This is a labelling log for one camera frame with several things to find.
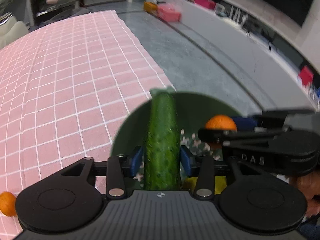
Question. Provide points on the orange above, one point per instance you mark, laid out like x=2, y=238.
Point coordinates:
x=221, y=122

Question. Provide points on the pink storage box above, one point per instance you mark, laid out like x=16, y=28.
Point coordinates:
x=169, y=12

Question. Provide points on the magenta box on console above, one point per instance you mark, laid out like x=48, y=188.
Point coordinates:
x=208, y=4

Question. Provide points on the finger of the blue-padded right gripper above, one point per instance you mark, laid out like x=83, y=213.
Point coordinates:
x=201, y=167

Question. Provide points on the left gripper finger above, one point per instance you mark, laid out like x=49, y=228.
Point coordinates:
x=251, y=122
x=218, y=138

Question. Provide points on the person's right hand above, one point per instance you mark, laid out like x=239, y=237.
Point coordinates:
x=309, y=186

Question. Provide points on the lone tangerine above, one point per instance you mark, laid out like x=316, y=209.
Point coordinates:
x=7, y=204

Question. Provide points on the person's blue jeans leg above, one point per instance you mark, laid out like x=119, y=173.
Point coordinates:
x=310, y=228

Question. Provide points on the beige sofa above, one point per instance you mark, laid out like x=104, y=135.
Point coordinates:
x=11, y=30

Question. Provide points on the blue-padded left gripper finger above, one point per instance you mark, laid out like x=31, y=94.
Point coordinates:
x=120, y=167

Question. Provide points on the green cucumber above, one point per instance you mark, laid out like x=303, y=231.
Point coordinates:
x=162, y=147

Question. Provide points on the white tv console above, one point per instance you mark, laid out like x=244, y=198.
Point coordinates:
x=270, y=72

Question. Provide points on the pink checked tablecloth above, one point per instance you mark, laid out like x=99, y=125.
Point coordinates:
x=65, y=90

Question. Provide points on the green colander bowl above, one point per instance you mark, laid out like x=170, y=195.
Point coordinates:
x=193, y=111

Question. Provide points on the white router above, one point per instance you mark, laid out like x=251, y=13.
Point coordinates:
x=237, y=18

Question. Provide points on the orange box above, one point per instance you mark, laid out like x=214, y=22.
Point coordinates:
x=150, y=8

